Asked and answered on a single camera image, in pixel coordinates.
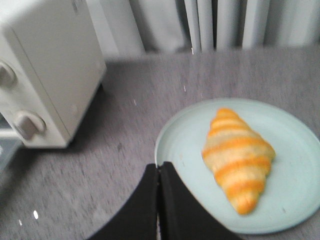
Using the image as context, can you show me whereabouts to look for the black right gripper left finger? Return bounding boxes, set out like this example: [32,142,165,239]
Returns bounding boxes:
[89,164,159,240]

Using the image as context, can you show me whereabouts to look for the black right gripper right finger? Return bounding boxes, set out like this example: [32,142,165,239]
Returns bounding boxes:
[159,162,240,240]

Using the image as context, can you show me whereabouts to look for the golden croissant bread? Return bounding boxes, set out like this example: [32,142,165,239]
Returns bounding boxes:
[201,108,276,215]

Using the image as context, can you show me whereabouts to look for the lower cream oven knob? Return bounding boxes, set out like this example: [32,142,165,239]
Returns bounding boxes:
[13,110,47,141]

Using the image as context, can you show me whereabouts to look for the cream oven knob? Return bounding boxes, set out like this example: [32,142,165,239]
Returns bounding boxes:
[13,110,47,141]
[0,61,17,88]

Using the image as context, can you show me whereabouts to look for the cream white toaster oven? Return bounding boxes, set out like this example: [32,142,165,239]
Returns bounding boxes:
[0,0,108,173]

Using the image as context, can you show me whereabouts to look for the upper cream oven knob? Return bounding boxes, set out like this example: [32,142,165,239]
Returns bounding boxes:
[0,61,17,88]

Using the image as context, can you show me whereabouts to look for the light green round plate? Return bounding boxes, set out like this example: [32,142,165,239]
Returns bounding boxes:
[154,98,320,234]

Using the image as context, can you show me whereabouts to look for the grey white curtain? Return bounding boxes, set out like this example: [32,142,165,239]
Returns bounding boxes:
[87,0,320,59]

